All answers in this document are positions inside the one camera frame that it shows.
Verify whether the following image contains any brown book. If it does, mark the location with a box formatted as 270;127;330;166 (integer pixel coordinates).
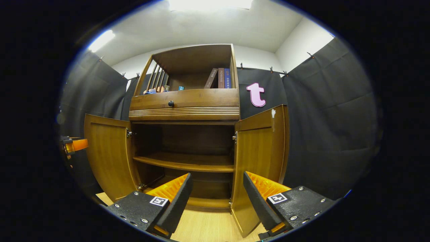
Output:
204;68;219;89

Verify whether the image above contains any wooden ribbed drawer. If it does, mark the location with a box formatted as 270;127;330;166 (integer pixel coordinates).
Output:
129;88;240;121

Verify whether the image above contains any wooden cabinet door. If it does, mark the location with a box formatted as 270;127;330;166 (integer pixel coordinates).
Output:
230;105;290;238
84;114;141;202

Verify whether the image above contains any wooden double-door shoe cabinet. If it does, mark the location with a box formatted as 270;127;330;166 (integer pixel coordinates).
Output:
84;44;290;238

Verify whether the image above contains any ceiling light panel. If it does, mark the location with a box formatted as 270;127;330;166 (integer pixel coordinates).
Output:
168;0;253;10

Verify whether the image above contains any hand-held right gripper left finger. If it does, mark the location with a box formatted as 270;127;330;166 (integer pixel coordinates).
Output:
107;173;194;239

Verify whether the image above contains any fluorescent strip light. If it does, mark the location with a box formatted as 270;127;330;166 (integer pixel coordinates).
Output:
88;30;115;52

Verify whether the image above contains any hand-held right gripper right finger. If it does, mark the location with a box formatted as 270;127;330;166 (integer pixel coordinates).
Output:
243;171;336;237

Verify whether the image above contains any wooden inner shelf board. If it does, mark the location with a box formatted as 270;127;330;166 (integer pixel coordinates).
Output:
133;153;234;173

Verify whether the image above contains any black backdrop cloth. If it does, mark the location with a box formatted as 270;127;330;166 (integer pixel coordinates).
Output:
57;37;382;200

